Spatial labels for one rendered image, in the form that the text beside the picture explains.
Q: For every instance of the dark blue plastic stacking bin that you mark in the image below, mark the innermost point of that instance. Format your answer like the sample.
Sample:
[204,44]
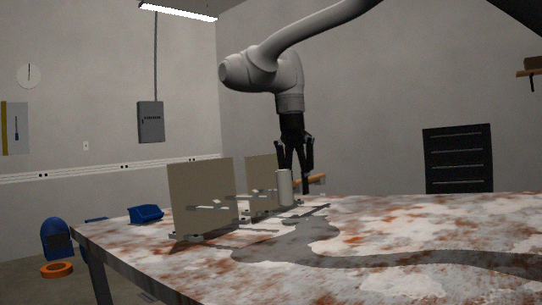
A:
[145,210]

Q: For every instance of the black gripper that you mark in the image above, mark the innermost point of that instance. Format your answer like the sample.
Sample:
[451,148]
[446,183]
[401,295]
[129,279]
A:
[292,134]

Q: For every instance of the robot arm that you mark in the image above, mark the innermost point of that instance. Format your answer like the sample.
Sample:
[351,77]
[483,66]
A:
[254,69]

